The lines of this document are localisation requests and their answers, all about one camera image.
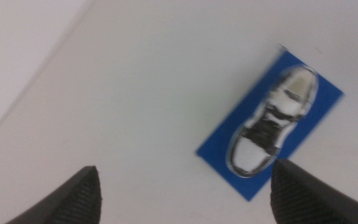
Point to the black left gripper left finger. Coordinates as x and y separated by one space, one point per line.
79 202

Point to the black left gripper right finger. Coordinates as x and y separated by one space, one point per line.
303 199

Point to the black and white shoe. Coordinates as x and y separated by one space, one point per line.
284 105

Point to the blue rectangular mat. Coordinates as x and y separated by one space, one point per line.
222 149

